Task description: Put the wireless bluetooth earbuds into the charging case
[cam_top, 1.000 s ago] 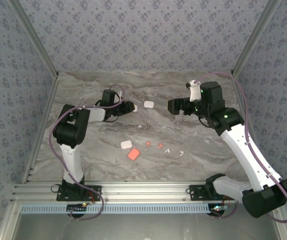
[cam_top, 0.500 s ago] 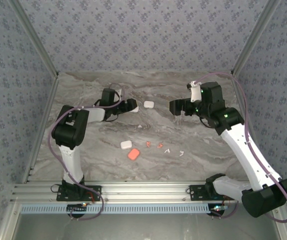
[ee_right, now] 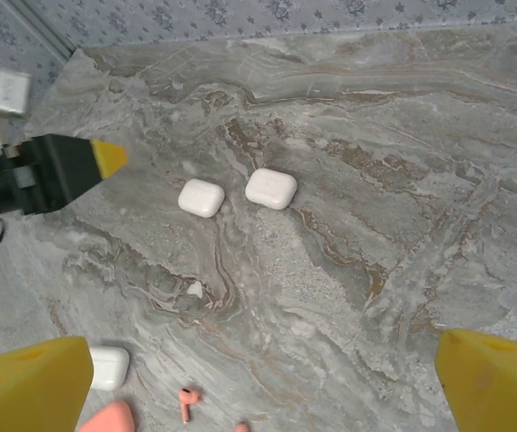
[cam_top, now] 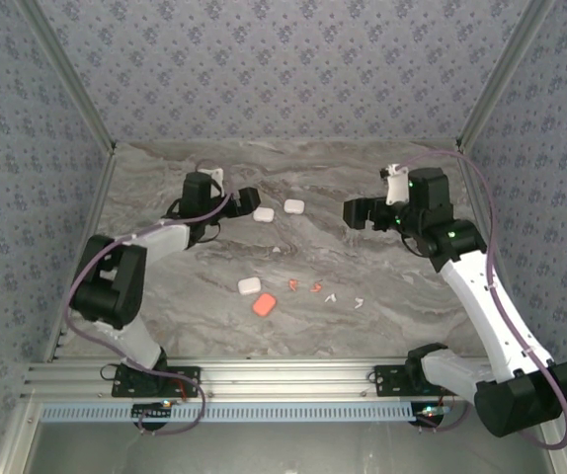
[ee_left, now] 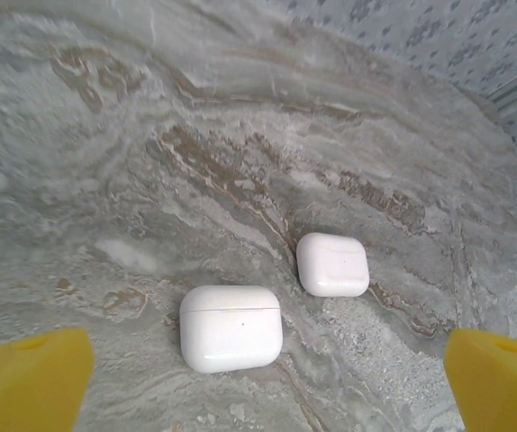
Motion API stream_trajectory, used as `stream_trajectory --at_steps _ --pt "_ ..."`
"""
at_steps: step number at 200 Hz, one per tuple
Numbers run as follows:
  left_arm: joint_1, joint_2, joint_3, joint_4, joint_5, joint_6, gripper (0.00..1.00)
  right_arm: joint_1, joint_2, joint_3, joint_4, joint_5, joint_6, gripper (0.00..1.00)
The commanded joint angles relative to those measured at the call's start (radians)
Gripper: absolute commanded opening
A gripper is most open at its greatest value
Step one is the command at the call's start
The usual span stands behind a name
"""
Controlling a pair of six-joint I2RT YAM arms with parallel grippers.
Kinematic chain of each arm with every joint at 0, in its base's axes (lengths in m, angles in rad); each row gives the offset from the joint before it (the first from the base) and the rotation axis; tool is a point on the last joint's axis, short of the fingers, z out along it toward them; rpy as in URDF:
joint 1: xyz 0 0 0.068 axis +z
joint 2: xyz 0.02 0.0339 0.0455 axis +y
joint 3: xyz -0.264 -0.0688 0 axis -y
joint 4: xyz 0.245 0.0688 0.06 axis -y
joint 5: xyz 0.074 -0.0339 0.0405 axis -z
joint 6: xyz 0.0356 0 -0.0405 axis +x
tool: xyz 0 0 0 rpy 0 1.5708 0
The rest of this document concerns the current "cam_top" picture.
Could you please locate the white slotted cable duct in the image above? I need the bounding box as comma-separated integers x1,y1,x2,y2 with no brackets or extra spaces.
40,402,417,425

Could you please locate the black controller board with LED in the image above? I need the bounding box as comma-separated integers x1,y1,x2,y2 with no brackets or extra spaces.
131,400,174,430
413,403,452,429

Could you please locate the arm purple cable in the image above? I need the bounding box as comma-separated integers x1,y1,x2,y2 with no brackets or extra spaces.
65,158,238,438
395,150,567,453

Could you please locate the orange earbud charging case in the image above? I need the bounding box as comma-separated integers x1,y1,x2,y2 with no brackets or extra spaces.
252,292,279,317

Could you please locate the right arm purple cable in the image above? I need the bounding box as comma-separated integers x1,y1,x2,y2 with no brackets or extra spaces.
395,150,567,453

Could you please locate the aluminium table side rail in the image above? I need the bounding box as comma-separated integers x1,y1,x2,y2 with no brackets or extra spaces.
43,145,120,364
453,142,532,360

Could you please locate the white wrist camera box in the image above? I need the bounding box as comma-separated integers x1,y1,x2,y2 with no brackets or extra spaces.
379,164,411,206
198,166,226,187

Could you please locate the aluminium frame post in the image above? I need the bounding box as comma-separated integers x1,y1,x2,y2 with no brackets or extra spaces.
454,0,557,152
19,0,118,153

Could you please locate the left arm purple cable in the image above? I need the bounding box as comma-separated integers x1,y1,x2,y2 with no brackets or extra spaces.
65,158,238,438

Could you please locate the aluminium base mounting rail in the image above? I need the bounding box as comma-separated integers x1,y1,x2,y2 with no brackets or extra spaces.
24,357,560,402

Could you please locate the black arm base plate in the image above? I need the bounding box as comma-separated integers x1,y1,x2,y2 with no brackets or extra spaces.
112,363,202,399
372,363,464,397

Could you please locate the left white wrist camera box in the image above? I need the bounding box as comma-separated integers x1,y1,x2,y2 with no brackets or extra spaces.
198,166,226,187

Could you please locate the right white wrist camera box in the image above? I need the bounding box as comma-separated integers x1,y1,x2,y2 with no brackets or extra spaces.
379,164,411,206

